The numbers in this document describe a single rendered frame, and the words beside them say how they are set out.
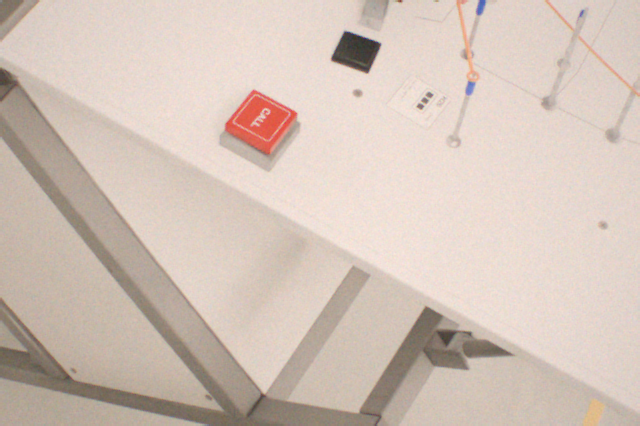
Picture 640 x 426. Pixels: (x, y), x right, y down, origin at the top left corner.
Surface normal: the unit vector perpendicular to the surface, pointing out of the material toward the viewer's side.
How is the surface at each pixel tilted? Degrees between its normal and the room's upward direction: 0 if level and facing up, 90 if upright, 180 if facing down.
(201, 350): 0
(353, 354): 0
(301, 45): 49
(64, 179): 0
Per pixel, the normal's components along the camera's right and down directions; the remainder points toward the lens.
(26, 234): -0.51, 0.70
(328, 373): 0.71, 0.02
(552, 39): 0.10, -0.53
